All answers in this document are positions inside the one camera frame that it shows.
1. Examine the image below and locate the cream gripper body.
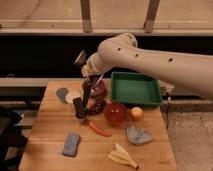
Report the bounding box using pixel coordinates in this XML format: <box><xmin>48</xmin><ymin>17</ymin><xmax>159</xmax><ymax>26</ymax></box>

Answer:
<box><xmin>81</xmin><ymin>61</ymin><xmax>92</xmax><ymax>77</ymax></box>

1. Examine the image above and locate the black handled dish brush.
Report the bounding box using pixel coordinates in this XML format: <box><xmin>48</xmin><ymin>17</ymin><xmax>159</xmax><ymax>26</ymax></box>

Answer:
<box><xmin>74</xmin><ymin>50</ymin><xmax>94</xmax><ymax>109</ymax></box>

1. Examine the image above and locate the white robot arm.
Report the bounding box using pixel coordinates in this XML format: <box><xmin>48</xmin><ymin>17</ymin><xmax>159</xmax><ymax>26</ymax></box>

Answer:
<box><xmin>81</xmin><ymin>33</ymin><xmax>213</xmax><ymax>101</ymax></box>

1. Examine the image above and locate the green plastic tray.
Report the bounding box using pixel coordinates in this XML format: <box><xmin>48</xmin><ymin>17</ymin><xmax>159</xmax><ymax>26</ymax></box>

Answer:
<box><xmin>110</xmin><ymin>72</ymin><xmax>162</xmax><ymax>107</ymax></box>

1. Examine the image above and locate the purple bowl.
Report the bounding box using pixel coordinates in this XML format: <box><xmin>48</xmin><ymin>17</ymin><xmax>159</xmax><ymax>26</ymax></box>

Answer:
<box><xmin>82</xmin><ymin>78</ymin><xmax>106</xmax><ymax>98</ymax></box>

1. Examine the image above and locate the white spoon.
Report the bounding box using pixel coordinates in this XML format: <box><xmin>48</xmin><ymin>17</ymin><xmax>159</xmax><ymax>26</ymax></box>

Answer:
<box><xmin>92</xmin><ymin>74</ymin><xmax>104</xmax><ymax>90</ymax></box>

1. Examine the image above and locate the white round coaster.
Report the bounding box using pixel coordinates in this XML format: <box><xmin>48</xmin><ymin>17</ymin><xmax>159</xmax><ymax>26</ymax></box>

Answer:
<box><xmin>65</xmin><ymin>91</ymin><xmax>80</xmax><ymax>104</ymax></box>

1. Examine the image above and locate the dark grape bunch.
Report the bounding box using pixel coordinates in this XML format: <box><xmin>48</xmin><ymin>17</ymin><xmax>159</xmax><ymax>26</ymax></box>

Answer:
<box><xmin>89</xmin><ymin>99</ymin><xmax>106</xmax><ymax>115</ymax></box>

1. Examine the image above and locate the black rectangular block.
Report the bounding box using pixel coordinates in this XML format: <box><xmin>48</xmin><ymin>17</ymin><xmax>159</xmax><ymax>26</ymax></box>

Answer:
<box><xmin>73</xmin><ymin>97</ymin><xmax>87</xmax><ymax>119</ymax></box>

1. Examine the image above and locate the orange red bowl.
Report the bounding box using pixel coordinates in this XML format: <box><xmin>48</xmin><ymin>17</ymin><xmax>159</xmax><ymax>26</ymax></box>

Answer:
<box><xmin>104</xmin><ymin>102</ymin><xmax>127</xmax><ymax>126</ymax></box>

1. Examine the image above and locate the blue sponge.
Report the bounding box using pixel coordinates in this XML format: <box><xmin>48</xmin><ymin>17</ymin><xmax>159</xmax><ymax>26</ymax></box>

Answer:
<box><xmin>63</xmin><ymin>133</ymin><xmax>81</xmax><ymax>157</ymax></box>

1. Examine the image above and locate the grey blue crumpled cloth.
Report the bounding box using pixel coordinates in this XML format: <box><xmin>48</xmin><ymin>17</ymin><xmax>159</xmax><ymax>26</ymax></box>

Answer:
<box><xmin>126</xmin><ymin>126</ymin><xmax>152</xmax><ymax>145</ymax></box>

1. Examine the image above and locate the black chair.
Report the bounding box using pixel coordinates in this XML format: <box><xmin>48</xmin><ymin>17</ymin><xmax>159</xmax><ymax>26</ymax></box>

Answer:
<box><xmin>0</xmin><ymin>106</ymin><xmax>28</xmax><ymax>171</ymax></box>

